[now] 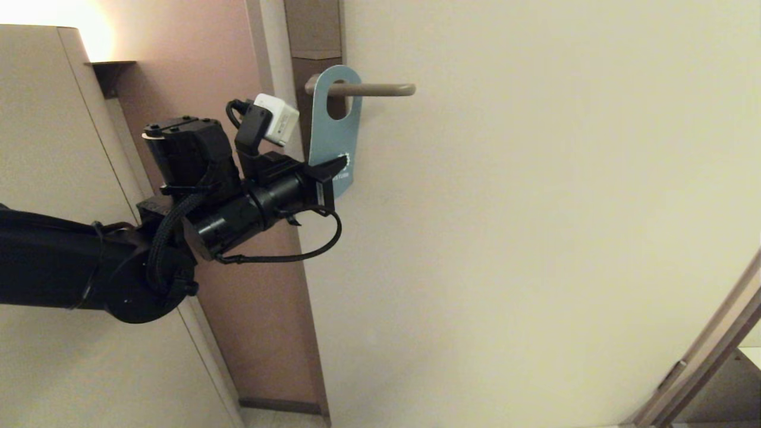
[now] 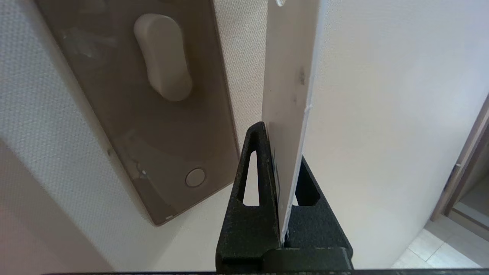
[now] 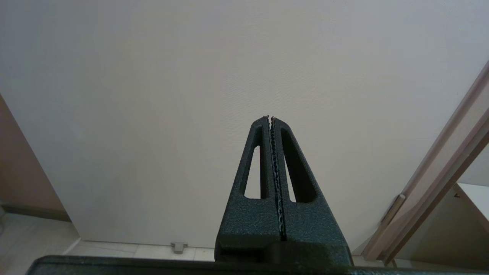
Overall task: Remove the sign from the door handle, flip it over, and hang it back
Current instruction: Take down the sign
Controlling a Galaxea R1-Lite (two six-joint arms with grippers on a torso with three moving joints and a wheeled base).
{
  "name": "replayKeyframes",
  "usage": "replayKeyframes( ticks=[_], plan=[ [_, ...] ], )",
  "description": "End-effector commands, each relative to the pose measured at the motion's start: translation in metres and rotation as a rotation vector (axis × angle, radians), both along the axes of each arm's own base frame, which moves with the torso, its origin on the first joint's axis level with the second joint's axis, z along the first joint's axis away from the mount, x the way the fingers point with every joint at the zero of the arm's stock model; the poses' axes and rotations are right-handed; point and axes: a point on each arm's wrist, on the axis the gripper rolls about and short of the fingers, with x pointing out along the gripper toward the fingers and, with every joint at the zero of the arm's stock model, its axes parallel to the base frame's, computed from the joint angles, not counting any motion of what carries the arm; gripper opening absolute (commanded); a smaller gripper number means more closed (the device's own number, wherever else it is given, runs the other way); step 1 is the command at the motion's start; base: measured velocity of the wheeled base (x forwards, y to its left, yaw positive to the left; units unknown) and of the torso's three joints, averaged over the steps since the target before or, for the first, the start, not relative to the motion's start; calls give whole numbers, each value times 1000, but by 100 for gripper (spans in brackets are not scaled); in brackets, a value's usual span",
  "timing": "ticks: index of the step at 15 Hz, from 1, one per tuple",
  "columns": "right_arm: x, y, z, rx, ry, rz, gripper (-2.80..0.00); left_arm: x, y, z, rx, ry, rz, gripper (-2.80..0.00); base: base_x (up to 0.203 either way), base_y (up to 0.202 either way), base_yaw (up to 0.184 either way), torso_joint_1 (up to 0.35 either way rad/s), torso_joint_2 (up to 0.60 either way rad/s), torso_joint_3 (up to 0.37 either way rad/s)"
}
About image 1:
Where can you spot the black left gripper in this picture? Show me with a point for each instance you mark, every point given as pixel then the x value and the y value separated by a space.
pixel 318 190

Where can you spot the white and blue door hanger sign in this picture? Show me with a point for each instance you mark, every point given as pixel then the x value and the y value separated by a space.
pixel 336 142

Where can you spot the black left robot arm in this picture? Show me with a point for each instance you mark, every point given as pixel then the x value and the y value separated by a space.
pixel 47 261

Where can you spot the cream white door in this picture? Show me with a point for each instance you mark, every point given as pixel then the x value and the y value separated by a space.
pixel 505 238

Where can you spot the brown metal lock plate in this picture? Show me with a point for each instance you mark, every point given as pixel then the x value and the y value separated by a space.
pixel 312 30

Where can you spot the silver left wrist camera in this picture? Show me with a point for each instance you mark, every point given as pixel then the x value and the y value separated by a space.
pixel 279 119

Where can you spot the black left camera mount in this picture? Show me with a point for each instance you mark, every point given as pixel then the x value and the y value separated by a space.
pixel 258 154

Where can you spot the closet frame hinge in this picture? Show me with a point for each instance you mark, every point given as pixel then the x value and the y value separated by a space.
pixel 672 375

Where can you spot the brown closet frame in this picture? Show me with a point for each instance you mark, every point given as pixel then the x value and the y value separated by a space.
pixel 713 339

